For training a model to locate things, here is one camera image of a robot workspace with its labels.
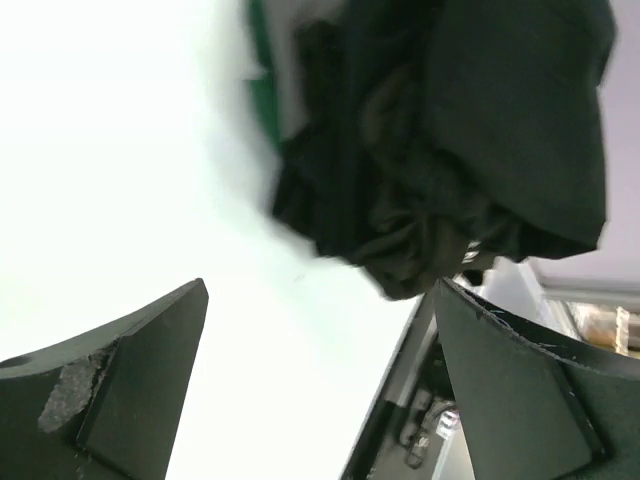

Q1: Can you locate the folded black printed t-shirt stack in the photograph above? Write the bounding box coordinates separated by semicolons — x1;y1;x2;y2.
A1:
269;0;516;301

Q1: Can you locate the black graphic t-shirt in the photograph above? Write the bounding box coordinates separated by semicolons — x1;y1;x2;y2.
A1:
423;1;616;259

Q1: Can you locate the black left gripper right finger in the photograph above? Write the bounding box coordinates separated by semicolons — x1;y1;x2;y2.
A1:
433;280;639;480

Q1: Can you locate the green folded t-shirt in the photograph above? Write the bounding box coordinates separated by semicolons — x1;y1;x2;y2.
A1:
245;0;282;150

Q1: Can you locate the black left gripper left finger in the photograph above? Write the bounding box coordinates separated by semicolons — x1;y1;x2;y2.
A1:
1;279;208;480

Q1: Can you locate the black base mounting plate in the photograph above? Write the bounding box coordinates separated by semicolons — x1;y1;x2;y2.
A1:
341;294;461;479

